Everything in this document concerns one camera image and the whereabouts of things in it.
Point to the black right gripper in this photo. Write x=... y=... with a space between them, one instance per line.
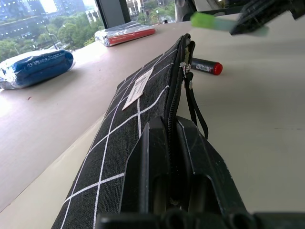
x=297 y=7

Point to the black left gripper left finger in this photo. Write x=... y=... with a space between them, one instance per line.
x=143 y=171

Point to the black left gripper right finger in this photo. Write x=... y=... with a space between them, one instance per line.
x=209 y=171

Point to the black grid zipper pouch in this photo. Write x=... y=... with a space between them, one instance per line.
x=107 y=155

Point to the green highlighter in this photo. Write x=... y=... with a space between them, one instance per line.
x=205 y=20

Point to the black marker with red cap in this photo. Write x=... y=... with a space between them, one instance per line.
x=205 y=66

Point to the silver robot torso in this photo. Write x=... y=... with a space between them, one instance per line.
x=184 y=9

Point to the red and navy wrapped package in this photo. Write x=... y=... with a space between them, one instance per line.
x=126 y=33

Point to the blue package in clear plastic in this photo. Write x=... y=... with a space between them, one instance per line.
x=40 y=68

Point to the dark window frame post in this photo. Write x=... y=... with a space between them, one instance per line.
x=114 y=12

